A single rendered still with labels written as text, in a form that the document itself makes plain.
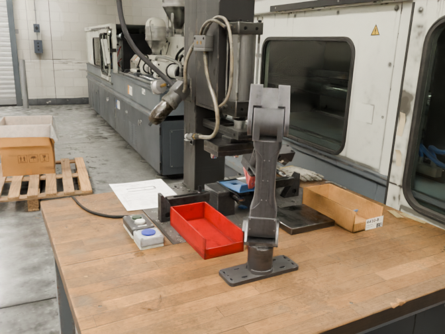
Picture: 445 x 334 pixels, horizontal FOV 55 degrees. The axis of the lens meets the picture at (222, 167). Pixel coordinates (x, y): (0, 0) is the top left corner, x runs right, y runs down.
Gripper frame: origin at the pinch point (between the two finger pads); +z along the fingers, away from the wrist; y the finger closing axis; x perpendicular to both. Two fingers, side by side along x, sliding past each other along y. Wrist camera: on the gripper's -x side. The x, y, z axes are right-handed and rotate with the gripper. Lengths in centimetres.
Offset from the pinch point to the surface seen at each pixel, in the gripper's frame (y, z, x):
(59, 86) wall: 812, 452, -57
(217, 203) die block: 2.3, 8.3, 8.7
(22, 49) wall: 850, 382, 12
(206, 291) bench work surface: -34.2, -3.3, 30.2
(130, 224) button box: 0.7, 9.9, 37.6
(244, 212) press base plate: 0.6, 13.1, -1.8
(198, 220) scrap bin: -0.4, 12.1, 15.5
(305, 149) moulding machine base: 44, 26, -62
